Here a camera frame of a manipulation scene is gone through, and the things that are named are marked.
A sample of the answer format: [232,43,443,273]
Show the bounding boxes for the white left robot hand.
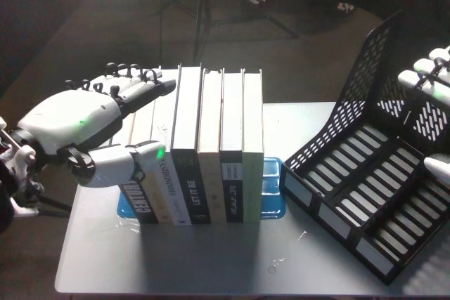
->
[15,62,176,189]

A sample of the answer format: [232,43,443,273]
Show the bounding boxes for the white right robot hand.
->
[397,45,450,190]

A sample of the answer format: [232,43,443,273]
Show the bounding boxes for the black Century book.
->
[117,108,160,226]

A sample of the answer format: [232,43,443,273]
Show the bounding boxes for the cream spine book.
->
[131,101,172,226]

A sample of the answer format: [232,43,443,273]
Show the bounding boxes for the white spine book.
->
[150,65,193,227]

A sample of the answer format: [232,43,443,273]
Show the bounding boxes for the beige spine book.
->
[196,67,226,225]

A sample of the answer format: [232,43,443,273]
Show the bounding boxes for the black mesh file rack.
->
[281,8,450,287]

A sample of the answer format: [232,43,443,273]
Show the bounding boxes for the black floor stand legs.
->
[34,194,74,219]

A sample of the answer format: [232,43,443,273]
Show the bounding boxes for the black Let It Be book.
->
[170,63,212,226]

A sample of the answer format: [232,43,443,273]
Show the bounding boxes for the black tripod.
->
[147,0,300,65]

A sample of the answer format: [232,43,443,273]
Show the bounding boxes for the black book white label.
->
[219,67,246,224]

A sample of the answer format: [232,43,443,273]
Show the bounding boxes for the pale green book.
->
[240,66,265,223]

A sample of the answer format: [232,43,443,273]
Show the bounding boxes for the blue plastic tray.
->
[117,157,288,220]

